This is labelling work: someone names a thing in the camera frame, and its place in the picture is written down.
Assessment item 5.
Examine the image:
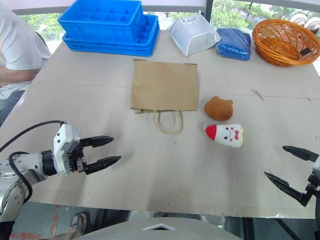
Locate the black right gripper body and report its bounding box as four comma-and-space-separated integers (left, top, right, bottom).
303, 170, 320, 199

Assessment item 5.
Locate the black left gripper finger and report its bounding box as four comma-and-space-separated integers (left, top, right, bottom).
79, 135, 115, 149
85, 155, 123, 176

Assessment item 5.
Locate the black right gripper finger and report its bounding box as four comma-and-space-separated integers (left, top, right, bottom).
282, 145, 320, 162
263, 171, 311, 208

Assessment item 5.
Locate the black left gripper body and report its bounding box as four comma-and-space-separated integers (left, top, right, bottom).
66, 139, 89, 175

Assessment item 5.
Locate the silver foil bag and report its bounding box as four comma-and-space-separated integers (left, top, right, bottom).
166, 10, 222, 57

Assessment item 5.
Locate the grey sneaker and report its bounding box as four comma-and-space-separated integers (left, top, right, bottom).
67, 212, 88, 236

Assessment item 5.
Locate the white and red plush toy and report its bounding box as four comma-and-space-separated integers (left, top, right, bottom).
203, 123, 245, 148

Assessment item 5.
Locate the silver robot torso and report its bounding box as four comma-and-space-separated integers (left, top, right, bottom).
74, 216, 244, 240

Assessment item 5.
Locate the blue plastic compartment tray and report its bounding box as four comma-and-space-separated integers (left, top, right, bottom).
61, 14, 161, 52
63, 42, 159, 58
57, 0, 145, 42

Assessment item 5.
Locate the brown bear-shaped plush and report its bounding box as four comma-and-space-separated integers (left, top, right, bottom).
203, 95, 234, 122

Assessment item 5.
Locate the orange wicker basket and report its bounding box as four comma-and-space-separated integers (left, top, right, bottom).
251, 19, 320, 68

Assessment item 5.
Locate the person in white shirt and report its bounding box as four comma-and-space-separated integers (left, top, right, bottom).
0, 4, 52, 127

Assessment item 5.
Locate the blue fabric bundle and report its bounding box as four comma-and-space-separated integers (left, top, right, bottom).
215, 27, 253, 62

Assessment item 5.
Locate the beige striped fabric object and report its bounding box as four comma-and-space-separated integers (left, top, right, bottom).
289, 13, 320, 34

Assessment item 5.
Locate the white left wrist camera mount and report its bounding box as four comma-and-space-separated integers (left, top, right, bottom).
52, 123, 81, 177

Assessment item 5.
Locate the brown paper bag with handles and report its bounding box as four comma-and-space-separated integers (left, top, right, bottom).
129, 58, 199, 135

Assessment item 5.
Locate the grey window frame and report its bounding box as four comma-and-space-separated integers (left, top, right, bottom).
205, 0, 214, 19

